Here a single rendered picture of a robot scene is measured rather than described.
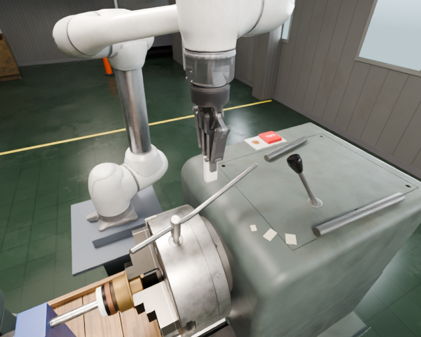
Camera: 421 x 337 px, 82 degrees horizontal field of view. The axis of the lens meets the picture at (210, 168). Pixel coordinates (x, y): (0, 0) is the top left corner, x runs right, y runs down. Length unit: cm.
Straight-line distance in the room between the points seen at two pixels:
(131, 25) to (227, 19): 31
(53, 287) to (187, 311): 169
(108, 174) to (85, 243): 37
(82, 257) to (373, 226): 110
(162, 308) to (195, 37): 56
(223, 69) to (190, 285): 43
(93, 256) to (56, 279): 101
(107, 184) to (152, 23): 68
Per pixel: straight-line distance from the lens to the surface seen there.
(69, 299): 100
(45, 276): 229
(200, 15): 41
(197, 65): 44
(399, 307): 223
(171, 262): 57
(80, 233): 136
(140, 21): 67
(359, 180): 81
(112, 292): 69
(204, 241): 58
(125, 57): 95
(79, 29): 79
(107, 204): 116
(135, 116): 105
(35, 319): 74
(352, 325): 137
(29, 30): 847
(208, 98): 45
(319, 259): 58
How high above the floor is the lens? 170
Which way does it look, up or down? 37 degrees down
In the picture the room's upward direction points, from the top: straight up
